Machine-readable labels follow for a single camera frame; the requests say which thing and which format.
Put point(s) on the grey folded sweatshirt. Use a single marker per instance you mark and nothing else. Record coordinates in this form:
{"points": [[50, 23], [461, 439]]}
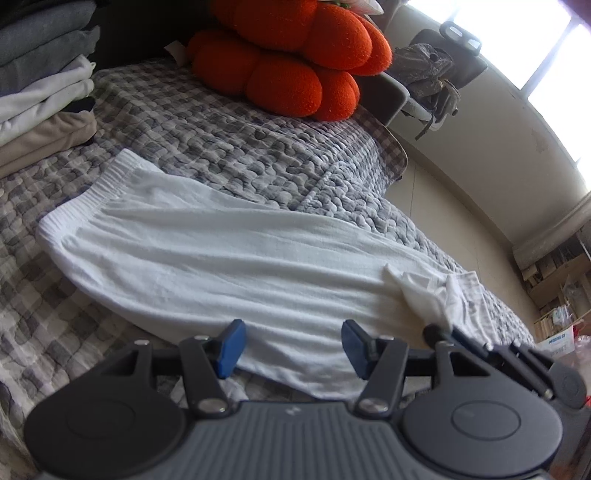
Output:
{"points": [[46, 27], [46, 62]]}

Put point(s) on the beige folded garment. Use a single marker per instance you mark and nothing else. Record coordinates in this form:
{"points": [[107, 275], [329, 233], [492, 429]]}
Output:
{"points": [[46, 138]]}

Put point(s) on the large window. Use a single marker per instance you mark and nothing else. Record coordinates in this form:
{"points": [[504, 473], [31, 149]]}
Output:
{"points": [[531, 46]]}

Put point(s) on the clear plastic bag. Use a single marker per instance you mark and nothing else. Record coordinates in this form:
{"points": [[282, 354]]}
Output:
{"points": [[581, 348]]}

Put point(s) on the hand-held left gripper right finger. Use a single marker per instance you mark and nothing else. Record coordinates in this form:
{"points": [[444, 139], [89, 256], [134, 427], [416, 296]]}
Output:
{"points": [[356, 353]]}

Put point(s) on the grey plaid sofa cover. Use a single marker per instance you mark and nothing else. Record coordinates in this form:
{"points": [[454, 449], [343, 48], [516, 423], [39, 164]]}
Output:
{"points": [[388, 147]]}

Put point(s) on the white folded sweatshirt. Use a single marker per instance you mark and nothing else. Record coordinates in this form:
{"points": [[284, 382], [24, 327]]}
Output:
{"points": [[46, 97]]}

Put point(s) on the white pants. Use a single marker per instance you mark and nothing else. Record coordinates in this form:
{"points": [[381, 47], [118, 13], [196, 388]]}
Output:
{"points": [[231, 258]]}

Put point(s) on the grey patterned curtain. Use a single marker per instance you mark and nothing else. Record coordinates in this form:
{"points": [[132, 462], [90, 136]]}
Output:
{"points": [[549, 235]]}

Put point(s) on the wooden shelf unit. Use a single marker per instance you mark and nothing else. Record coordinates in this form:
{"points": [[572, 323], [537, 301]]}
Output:
{"points": [[554, 295]]}

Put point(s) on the grey pebble quilted blanket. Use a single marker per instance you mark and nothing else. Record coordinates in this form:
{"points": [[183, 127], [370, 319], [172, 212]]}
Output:
{"points": [[254, 147]]}

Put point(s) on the white printed pillow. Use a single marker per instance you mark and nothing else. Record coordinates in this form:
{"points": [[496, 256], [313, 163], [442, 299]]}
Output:
{"points": [[369, 5]]}

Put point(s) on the orange plush cushion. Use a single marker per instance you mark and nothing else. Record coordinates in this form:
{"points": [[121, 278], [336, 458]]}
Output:
{"points": [[277, 87], [300, 27]]}

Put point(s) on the camouflage backpack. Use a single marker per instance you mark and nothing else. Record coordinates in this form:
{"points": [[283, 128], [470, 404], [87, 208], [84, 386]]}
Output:
{"points": [[425, 64]]}

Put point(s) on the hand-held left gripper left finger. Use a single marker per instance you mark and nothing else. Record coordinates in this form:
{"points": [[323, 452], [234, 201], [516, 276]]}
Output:
{"points": [[231, 346]]}

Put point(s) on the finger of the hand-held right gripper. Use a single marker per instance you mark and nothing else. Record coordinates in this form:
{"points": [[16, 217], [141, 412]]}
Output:
{"points": [[517, 360]]}

